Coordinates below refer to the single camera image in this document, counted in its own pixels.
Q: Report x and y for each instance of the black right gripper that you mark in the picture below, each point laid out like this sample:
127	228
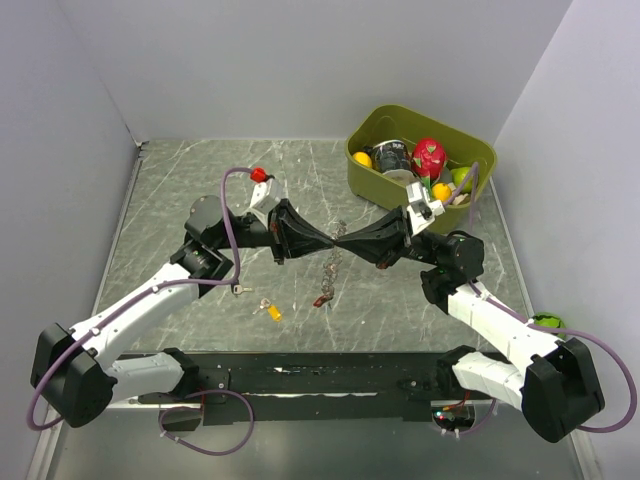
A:
384	242

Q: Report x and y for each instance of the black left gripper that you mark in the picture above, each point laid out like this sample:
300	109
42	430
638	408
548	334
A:
292	236

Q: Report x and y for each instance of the metal disc keyring with rings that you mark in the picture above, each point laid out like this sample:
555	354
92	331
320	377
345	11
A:
330	274

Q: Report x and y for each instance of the red key tag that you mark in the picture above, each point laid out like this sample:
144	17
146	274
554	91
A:
320	301

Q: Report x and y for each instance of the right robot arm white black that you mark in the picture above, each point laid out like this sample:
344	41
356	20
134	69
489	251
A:
453	286

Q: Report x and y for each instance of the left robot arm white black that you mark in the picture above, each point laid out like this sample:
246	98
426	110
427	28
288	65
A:
208	258

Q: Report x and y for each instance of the yellow lemon toy right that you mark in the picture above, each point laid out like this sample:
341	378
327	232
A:
441	192

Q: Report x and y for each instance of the yellow lemon toy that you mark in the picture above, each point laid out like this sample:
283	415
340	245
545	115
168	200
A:
363	159
441	192

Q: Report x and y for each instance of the yellow tag key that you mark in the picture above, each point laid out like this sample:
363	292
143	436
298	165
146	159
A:
267	306

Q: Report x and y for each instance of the black printed cup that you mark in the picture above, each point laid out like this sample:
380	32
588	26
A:
391	159

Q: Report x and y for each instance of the yellow lemon toy left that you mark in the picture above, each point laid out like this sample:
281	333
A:
363	159

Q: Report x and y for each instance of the red dragon fruit toy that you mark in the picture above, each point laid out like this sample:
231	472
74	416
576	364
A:
428	160

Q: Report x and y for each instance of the green pear toy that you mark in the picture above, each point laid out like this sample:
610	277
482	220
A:
463	179

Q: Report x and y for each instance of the olive green plastic bin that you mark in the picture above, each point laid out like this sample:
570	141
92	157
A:
396	122

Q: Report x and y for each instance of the green watermelon ball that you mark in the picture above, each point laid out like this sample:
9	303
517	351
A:
548	320

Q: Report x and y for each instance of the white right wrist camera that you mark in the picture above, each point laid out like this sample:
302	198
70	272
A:
422	210

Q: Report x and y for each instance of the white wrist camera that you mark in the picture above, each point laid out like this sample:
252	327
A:
422	210
267	194

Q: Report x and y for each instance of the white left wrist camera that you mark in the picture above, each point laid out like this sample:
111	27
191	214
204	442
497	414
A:
267	194

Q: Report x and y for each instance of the aluminium rail frame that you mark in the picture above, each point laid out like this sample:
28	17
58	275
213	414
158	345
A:
79	395

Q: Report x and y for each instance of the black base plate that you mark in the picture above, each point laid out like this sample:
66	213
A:
317	386

